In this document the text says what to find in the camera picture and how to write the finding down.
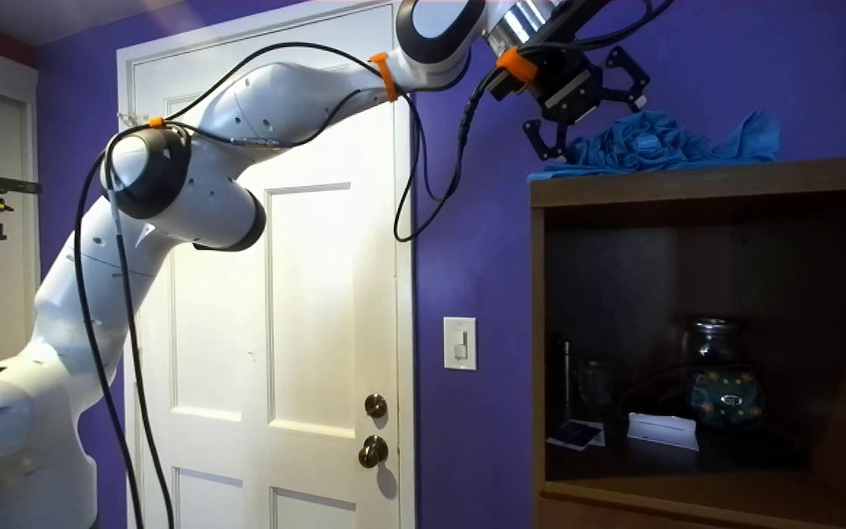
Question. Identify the brown wooden cabinet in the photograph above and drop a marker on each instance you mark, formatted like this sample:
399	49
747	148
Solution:
718	182

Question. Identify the white panel door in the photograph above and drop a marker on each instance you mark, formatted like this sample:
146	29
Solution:
306	314

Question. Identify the round brass door knob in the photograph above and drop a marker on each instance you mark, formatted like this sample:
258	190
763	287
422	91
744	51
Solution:
374	452

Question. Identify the blue fabric bag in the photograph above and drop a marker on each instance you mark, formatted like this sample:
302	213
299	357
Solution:
640	148

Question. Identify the small brass deadbolt knob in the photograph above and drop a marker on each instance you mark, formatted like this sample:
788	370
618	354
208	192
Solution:
374	408

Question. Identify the orange camera mount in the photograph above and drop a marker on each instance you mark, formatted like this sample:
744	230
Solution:
515	67

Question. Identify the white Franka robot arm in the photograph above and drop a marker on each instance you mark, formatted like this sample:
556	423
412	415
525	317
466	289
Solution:
179	188

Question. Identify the white light switch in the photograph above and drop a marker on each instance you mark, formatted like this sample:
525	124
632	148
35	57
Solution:
461	342

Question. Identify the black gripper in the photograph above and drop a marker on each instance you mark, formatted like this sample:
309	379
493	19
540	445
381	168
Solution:
569	86

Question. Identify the small blue white box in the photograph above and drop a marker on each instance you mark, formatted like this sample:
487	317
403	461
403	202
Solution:
578	437

